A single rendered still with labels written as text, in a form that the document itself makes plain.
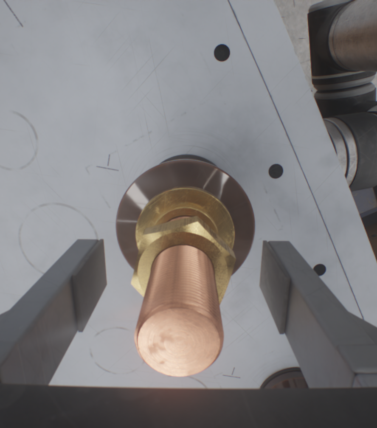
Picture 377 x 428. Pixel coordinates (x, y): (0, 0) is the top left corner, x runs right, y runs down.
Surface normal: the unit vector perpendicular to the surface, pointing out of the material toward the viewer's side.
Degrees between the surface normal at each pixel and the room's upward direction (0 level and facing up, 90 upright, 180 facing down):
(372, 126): 43
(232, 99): 0
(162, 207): 0
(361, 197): 0
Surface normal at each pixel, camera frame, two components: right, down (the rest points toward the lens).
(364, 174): 0.24, 0.63
